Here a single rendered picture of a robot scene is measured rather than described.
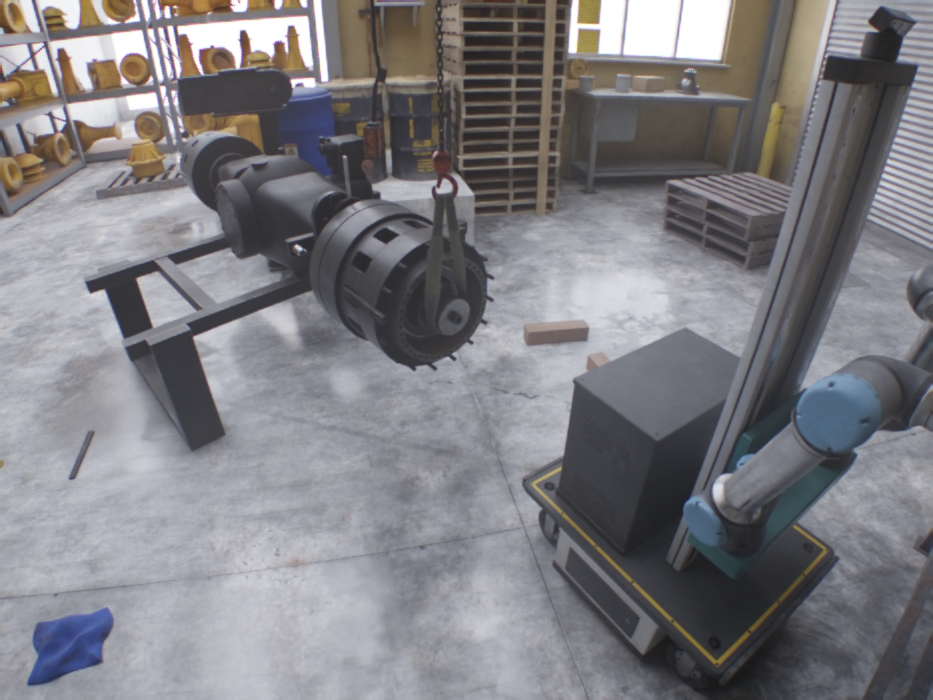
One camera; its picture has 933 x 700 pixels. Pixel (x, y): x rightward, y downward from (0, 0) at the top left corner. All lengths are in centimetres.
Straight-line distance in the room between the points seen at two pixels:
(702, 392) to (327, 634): 150
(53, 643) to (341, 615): 105
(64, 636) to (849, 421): 241
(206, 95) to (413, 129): 177
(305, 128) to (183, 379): 247
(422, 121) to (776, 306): 406
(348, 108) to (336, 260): 296
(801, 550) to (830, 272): 102
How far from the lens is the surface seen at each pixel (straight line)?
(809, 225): 120
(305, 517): 239
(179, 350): 258
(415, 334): 201
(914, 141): 677
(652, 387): 166
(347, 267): 200
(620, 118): 645
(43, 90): 994
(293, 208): 261
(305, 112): 446
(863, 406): 94
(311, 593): 216
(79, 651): 235
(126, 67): 1027
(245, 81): 420
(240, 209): 293
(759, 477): 111
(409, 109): 493
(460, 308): 188
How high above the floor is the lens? 180
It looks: 34 degrees down
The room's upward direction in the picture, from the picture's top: straight up
